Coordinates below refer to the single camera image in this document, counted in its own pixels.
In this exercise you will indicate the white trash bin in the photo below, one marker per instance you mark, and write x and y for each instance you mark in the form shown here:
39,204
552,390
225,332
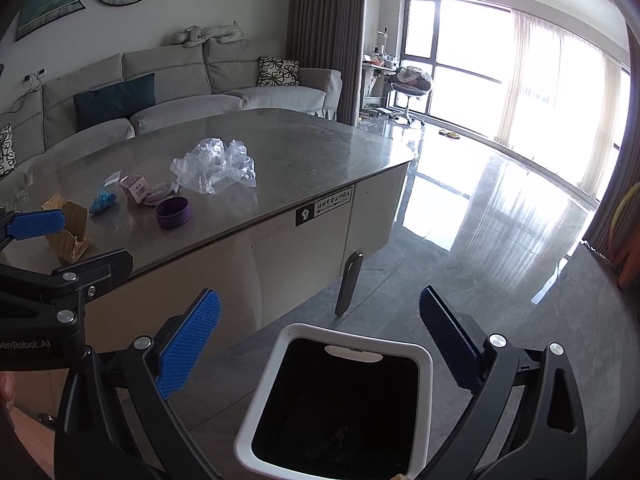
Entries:
340,395

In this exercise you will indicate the office chair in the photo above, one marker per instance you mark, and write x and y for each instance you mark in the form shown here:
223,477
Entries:
410,87

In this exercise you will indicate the sheer white curtain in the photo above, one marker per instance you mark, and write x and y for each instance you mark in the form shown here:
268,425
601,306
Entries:
550,100

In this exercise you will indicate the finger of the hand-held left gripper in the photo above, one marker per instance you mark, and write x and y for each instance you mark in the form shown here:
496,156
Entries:
37,225
95,265

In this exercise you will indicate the yellow hoop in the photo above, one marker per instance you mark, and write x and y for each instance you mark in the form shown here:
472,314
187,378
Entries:
612,225

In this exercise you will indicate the black and white floral cushion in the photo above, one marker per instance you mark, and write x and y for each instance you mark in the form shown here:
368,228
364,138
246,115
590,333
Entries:
6,150
277,71

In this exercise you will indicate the teal cushion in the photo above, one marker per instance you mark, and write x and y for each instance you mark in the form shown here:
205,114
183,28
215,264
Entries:
115,102

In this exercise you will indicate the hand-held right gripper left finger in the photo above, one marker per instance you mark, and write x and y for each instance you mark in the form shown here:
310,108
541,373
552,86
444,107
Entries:
190,345

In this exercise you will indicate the curved blue wall painting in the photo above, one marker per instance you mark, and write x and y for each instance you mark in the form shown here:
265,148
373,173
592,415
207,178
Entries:
50,5

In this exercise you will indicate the cluttered desk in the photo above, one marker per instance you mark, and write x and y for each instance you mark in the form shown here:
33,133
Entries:
372,67

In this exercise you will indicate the blue item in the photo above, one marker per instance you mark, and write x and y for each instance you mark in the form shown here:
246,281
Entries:
104,201

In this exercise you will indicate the grey sofa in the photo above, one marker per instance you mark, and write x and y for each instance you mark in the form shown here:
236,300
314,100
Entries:
240,100

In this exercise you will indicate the clear plastic bag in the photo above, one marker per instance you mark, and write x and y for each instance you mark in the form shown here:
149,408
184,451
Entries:
215,165

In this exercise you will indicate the metal table leg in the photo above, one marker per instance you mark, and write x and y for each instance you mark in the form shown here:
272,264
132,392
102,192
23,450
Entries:
348,285

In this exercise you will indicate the torn wooden-look cardboard box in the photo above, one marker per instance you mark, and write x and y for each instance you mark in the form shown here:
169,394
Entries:
70,245

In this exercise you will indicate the grey curtain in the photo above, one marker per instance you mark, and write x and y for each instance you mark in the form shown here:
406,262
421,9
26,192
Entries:
325,35

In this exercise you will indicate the black and white sticker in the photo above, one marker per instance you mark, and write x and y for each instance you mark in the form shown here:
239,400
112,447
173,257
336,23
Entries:
325,206

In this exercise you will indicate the dark framed window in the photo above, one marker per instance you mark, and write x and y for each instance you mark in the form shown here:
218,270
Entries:
422,30

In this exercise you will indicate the brown curtain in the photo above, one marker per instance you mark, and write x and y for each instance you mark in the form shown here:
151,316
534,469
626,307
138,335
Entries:
597,240

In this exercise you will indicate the grey plush toy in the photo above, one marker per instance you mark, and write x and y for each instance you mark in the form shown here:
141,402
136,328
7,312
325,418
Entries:
220,34

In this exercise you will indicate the yellow slippers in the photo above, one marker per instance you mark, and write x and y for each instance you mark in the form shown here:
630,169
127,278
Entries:
451,134

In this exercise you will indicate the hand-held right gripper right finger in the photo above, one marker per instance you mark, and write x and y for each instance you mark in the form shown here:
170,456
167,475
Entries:
450,340

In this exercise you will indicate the purple round lid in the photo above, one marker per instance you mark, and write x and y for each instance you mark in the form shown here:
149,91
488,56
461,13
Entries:
175,217

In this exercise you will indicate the small pink box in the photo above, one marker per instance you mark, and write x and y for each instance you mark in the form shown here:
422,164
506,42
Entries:
136,189

